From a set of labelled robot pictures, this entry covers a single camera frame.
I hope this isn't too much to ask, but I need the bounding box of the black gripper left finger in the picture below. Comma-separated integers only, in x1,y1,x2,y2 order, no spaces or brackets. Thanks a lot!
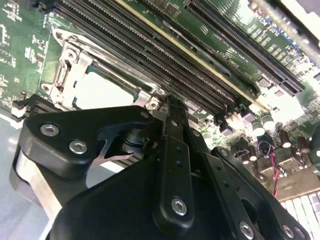
17,95,196,236

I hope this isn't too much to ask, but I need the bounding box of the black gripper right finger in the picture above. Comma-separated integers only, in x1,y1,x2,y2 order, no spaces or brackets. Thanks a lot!
185,109,315,240

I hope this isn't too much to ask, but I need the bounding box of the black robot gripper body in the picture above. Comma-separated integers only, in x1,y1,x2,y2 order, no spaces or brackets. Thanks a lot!
49,151,236,240

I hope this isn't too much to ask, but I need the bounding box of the silver CPU with green edge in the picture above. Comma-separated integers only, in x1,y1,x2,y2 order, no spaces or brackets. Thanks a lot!
71,69,141,110

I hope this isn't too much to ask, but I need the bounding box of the metal socket cover frame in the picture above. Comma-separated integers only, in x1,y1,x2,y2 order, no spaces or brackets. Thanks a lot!
49,42,161,111

